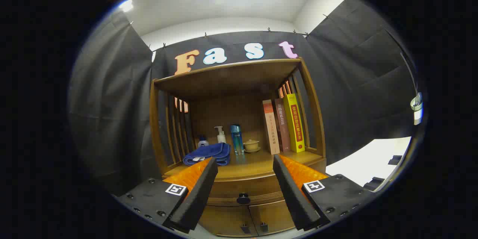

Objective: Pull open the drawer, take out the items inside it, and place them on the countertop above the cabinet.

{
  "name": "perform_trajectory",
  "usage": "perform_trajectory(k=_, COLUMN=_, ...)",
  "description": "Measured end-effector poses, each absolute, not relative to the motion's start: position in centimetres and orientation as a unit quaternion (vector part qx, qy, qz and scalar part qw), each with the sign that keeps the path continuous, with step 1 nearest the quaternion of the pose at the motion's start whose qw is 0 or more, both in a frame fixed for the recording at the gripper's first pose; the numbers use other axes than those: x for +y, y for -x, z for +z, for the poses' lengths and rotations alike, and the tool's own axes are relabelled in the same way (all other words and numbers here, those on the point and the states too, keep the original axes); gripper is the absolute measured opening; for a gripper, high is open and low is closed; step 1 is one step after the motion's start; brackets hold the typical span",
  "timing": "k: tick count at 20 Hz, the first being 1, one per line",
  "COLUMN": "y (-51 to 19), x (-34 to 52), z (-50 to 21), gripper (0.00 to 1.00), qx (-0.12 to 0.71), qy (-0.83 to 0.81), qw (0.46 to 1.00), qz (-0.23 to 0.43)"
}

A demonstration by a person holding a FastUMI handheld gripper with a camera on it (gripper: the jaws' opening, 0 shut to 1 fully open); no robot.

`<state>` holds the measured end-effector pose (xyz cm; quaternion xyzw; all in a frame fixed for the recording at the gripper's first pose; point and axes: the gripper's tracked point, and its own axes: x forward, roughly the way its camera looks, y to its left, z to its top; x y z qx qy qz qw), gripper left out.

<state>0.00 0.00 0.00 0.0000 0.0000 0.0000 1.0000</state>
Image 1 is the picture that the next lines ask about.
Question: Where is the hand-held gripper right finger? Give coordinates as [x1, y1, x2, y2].
[273, 154, 378, 231]

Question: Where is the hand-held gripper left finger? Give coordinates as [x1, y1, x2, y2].
[112, 157, 219, 234]

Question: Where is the wooden drawer with black knob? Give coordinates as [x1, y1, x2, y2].
[207, 161, 327, 207]

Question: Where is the wooden cabinet door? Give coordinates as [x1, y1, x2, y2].
[248, 200, 299, 236]
[198, 205, 258, 238]

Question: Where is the wooden countertop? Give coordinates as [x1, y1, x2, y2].
[164, 149, 323, 181]

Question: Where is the white-topped grey drawer unit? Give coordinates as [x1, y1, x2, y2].
[326, 136, 411, 191]

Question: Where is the wooden cabinet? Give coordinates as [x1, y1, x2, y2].
[149, 58, 327, 238]

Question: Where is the folded blue towel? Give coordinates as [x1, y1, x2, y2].
[183, 142, 231, 166]

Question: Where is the white pump bottle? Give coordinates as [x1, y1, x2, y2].
[214, 126, 227, 144]

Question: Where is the beige lidded teacup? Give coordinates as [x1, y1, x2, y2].
[243, 139, 261, 153]

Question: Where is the tall blue bottle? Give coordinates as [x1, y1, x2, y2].
[230, 124, 244, 155]

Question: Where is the beige orange book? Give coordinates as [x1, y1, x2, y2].
[262, 99, 280, 155]

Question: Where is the brown book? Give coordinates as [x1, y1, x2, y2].
[274, 98, 291, 152]

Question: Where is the yellow book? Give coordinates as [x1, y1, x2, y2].
[283, 93, 306, 153]

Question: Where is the small black block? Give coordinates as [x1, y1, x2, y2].
[363, 177, 385, 191]

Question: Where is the white round device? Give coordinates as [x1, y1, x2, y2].
[410, 93, 423, 112]

